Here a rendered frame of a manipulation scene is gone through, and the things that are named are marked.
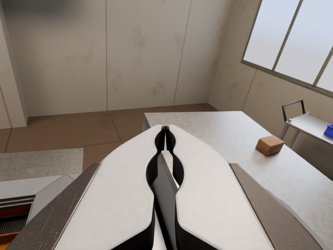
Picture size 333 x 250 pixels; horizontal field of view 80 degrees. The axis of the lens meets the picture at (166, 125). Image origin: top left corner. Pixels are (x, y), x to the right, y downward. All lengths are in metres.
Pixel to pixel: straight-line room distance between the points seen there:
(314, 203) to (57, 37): 2.83
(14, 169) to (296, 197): 1.20
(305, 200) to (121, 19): 2.75
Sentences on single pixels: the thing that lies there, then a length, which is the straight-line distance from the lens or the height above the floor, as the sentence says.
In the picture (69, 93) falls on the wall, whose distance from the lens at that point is 3.14.
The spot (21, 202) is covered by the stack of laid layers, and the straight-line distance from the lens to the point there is 0.96.
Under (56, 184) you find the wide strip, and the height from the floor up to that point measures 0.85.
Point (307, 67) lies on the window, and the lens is 2.92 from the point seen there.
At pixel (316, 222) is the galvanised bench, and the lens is 0.78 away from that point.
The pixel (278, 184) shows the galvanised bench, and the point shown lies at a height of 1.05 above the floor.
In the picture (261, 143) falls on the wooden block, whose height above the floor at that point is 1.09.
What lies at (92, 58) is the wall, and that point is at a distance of 3.02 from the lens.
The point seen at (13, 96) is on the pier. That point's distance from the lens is 2.92.
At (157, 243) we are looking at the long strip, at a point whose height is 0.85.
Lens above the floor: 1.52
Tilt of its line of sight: 30 degrees down
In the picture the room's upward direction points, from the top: 9 degrees clockwise
